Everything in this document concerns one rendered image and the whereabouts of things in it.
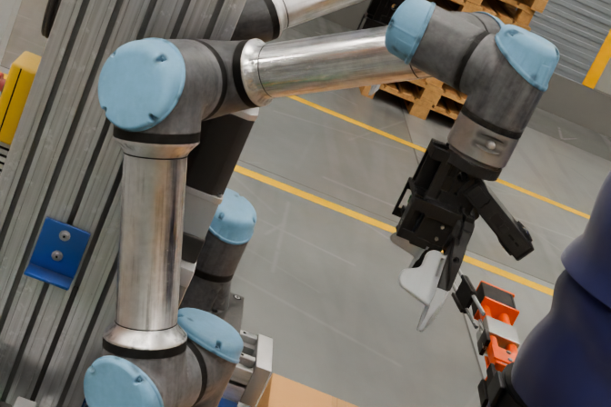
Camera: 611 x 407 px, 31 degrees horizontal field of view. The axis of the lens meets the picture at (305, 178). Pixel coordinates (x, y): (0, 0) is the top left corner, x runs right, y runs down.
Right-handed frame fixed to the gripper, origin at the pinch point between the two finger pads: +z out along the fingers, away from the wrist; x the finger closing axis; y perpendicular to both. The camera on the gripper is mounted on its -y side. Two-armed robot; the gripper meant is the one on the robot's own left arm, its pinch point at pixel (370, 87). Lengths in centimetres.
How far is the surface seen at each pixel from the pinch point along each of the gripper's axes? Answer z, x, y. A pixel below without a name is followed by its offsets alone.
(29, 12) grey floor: 152, -491, 145
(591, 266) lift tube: -11, 93, -20
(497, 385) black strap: 12, 89, -19
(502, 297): 22, 29, -36
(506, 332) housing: 23, 43, -35
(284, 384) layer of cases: 98, -46, -20
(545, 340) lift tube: 2, 91, -21
